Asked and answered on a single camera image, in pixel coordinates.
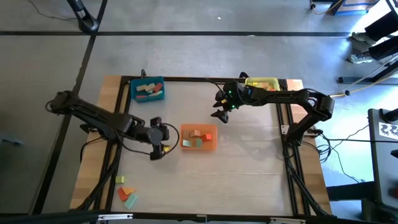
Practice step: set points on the salmon pink cube block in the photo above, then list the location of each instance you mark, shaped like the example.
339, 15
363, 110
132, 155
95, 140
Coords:
266, 86

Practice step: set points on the black desk leg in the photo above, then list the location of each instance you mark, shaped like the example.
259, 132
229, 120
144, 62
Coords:
357, 80

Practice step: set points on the black-and-white marker sticker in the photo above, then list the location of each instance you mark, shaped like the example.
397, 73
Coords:
388, 130

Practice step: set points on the person's shoe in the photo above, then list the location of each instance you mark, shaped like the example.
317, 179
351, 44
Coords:
360, 58
363, 38

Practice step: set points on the black cart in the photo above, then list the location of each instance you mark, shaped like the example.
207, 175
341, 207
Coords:
384, 161

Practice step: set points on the tan long wooden block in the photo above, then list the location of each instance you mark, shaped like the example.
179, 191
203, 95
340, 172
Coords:
151, 87

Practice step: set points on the orange plastic bin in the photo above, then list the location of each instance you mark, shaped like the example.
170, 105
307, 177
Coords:
199, 149

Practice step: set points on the small red cube block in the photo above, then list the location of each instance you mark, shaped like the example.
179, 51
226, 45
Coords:
273, 89

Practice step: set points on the blue box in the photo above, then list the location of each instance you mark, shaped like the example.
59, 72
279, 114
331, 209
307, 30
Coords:
354, 7

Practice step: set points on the black floor stand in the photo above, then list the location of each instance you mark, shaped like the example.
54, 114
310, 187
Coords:
85, 23

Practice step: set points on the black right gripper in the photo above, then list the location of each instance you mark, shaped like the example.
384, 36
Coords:
233, 95

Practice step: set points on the black table frame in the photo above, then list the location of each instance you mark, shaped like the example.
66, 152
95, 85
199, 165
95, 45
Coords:
186, 79

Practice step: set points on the pale-ended wooden wedge block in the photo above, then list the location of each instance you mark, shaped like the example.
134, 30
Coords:
194, 133

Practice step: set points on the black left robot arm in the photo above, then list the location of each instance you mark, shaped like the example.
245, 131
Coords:
93, 113

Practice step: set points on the person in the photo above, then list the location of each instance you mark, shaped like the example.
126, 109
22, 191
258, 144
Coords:
385, 28

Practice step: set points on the blue plastic bin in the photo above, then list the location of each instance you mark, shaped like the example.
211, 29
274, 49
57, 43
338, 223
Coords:
148, 100

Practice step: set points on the light blue rectangular block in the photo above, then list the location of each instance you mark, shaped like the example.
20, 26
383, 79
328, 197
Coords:
187, 143

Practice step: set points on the white corner bracket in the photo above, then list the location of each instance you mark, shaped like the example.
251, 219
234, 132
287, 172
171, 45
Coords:
285, 130

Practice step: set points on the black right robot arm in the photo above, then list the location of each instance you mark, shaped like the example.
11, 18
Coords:
292, 96

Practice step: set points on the yellow cube block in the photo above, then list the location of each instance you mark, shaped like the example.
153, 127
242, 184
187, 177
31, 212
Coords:
254, 84

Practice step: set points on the light teal flat block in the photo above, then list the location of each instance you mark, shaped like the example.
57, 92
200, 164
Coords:
131, 201

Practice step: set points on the pale long wooden block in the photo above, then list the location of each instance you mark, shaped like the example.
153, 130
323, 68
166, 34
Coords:
155, 93

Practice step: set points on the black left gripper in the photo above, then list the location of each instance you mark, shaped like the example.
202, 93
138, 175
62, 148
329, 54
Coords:
155, 135

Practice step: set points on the orange triangular block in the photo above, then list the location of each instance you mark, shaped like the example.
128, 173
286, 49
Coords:
128, 190

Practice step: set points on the yellow-green cube block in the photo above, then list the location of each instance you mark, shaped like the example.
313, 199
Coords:
120, 179

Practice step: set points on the grey-green wedge block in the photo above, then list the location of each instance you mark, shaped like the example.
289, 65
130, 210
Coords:
198, 143

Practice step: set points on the black cart base bar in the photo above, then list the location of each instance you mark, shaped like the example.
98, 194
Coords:
351, 191

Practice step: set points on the yellow plastic bin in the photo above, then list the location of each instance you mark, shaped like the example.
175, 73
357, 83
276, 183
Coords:
264, 79

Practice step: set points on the black camera rail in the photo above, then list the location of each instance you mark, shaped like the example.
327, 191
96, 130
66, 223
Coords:
62, 217

